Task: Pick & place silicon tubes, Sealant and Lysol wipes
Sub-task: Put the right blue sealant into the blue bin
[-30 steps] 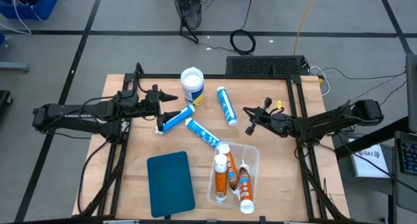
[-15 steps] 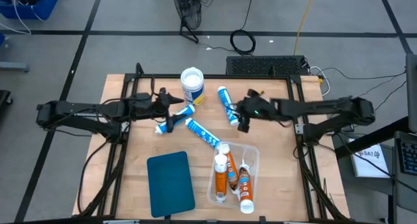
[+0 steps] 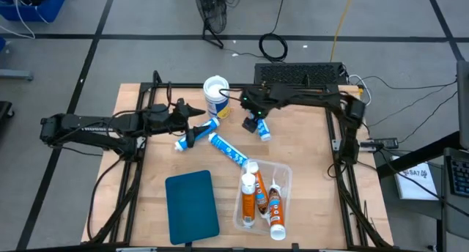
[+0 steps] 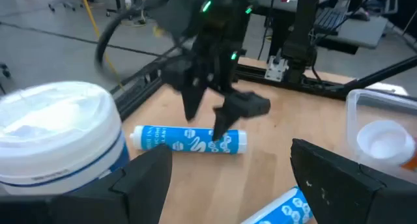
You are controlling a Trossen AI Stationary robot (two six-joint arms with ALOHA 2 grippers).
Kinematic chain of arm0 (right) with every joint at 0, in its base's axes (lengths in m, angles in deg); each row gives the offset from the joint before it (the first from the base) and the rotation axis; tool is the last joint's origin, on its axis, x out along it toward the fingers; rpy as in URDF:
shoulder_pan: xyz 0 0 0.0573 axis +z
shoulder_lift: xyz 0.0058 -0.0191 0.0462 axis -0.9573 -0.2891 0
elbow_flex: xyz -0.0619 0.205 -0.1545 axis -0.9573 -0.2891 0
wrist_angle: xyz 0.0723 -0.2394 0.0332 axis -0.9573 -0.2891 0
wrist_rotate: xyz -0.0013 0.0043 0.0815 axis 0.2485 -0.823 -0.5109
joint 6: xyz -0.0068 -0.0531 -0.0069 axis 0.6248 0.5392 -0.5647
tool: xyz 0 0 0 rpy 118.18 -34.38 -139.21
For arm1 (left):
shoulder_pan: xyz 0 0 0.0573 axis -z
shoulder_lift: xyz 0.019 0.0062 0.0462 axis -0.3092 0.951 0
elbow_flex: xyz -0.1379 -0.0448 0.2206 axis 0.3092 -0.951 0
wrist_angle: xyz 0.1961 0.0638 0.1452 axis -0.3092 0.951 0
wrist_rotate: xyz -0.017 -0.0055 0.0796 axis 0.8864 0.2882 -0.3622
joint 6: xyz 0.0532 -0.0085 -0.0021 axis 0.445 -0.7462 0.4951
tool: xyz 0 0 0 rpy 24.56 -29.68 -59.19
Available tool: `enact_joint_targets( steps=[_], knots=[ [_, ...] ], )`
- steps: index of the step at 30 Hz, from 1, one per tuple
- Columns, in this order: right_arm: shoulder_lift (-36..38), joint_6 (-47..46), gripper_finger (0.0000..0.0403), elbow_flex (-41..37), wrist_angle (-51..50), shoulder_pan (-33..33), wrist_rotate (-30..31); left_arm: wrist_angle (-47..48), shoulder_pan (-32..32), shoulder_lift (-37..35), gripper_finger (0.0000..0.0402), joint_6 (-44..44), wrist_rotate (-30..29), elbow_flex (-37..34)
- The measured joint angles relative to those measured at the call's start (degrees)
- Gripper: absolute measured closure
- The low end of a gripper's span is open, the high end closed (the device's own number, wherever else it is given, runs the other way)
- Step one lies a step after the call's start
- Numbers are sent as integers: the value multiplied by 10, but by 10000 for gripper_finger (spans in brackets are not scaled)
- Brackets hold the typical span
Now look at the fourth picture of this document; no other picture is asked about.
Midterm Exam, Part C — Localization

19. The grey side desk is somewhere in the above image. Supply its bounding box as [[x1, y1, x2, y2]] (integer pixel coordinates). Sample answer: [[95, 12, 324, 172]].
[[253, 0, 390, 55]]

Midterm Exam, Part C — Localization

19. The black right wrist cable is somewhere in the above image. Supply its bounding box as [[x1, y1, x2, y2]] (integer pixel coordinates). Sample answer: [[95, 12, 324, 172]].
[[94, 4, 183, 85]]

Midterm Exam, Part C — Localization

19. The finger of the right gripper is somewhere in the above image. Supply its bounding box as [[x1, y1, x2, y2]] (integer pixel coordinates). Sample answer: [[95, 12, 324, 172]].
[[161, 59, 210, 122], [212, 91, 271, 142]]

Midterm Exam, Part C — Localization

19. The black aluminium table frame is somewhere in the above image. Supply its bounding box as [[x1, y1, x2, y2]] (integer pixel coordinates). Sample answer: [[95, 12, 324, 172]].
[[110, 53, 417, 121]]

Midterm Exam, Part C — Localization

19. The clear plastic bin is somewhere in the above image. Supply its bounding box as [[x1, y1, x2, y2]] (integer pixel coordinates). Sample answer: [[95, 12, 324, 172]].
[[345, 89, 417, 176]]

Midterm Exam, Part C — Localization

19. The office chair base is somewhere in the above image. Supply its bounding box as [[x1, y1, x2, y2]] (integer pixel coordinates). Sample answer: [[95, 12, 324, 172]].
[[48, 0, 84, 12]]

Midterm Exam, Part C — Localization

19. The black diagonal desk strut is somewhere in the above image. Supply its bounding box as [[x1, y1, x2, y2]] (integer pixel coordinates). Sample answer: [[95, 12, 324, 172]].
[[338, 55, 417, 94]]

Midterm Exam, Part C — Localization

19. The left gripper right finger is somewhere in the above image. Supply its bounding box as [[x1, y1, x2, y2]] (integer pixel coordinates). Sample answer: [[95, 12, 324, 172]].
[[289, 138, 417, 224]]

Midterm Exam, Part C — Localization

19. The white blue wipes canister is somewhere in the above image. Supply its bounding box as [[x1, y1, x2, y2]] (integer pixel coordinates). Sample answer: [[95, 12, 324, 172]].
[[0, 80, 131, 196]]

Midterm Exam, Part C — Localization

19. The white paper sheet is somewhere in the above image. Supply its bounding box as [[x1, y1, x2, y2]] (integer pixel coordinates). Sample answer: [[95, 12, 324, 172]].
[[365, 81, 409, 97]]

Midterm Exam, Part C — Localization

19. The white arm base bracket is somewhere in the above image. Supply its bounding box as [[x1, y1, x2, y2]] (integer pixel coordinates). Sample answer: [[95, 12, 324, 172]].
[[264, 56, 290, 82]]

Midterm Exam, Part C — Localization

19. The blue silicone sealant tube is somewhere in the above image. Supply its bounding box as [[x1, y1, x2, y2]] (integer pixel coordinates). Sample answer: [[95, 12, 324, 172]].
[[129, 125, 248, 155], [240, 186, 315, 224]]

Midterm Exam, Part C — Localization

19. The black keyboard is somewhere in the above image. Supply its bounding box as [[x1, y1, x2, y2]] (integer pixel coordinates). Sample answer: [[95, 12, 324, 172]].
[[313, 6, 349, 35]]

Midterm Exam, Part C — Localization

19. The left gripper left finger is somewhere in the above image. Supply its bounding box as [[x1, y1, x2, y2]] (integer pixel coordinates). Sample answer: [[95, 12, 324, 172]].
[[48, 144, 173, 224]]

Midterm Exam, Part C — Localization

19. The yellow cable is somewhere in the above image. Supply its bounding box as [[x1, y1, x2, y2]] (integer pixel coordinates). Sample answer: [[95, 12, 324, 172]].
[[79, 0, 125, 90]]

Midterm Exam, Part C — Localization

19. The orange sealant tube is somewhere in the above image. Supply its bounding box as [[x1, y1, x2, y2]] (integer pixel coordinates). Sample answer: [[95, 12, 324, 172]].
[[356, 119, 417, 172]]

